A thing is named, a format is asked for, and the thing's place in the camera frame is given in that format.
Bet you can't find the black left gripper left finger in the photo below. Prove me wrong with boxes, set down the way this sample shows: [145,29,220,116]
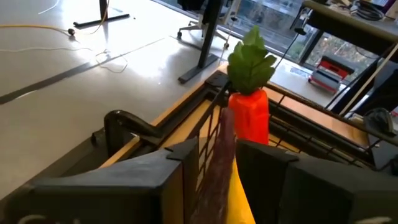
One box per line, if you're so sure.
[0,136,200,224]

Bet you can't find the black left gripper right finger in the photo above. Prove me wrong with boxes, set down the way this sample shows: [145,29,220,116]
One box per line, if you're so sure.
[235,139,398,224]

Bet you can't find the smooth yellow plastic fruit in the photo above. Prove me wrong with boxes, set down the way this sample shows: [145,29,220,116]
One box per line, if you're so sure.
[225,157,256,224]

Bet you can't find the red-orange carrot with green leaves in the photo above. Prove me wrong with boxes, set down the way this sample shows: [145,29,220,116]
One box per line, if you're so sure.
[226,25,277,146]

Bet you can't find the red and grey tool case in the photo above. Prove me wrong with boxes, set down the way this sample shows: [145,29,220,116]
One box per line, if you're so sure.
[307,55,356,95]

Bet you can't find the dark desk top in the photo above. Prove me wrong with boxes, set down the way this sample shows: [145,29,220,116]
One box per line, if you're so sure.
[301,0,398,46]

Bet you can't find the black desk stand leg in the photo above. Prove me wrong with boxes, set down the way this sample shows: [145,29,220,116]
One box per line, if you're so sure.
[178,0,225,85]
[73,0,131,28]

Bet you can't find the office chair wheel base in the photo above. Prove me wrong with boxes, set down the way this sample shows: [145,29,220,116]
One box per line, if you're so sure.
[176,20,231,50]

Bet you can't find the black wire basket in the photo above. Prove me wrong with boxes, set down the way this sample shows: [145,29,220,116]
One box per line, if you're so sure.
[186,79,398,170]

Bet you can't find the black aluminium table frame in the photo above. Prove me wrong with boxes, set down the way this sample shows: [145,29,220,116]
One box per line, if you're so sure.
[90,70,398,175]

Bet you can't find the yellow floor cable with plug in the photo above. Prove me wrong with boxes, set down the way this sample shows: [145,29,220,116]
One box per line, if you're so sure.
[0,24,108,35]

